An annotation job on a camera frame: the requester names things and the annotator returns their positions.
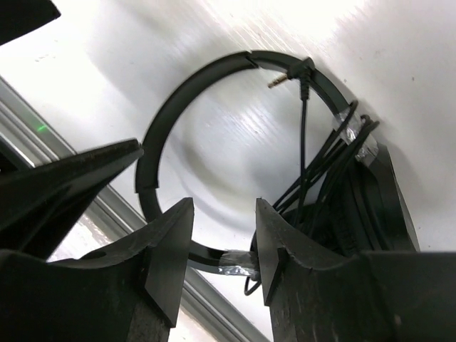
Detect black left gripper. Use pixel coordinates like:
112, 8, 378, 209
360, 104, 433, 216
0, 0, 61, 45

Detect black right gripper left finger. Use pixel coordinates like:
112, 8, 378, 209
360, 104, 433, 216
1, 198, 195, 341

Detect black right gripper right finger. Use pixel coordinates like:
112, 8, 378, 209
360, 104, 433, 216
256, 199, 455, 341

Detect aluminium table rail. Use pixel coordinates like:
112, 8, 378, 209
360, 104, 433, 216
1, 80, 268, 341

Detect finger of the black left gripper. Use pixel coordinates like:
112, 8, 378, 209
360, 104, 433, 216
1, 139, 143, 257

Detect black taped headphones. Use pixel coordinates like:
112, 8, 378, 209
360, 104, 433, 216
135, 51, 419, 298

